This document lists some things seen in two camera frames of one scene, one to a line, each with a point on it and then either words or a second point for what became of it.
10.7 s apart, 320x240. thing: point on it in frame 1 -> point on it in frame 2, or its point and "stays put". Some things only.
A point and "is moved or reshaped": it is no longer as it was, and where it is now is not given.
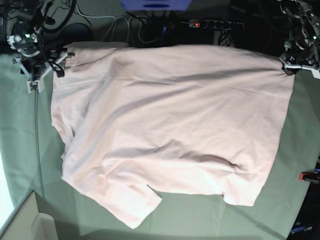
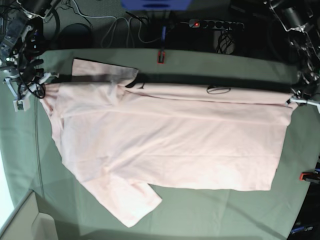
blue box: x=156 y=5 stays put
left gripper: x=34 y=66 -> x=29 y=84
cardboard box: x=27 y=223 stays put
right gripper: x=293 y=64 -> x=301 y=99
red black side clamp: x=311 y=177 stays put
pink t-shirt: x=139 y=123 is moved or reshaped
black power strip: x=212 y=24 stays put
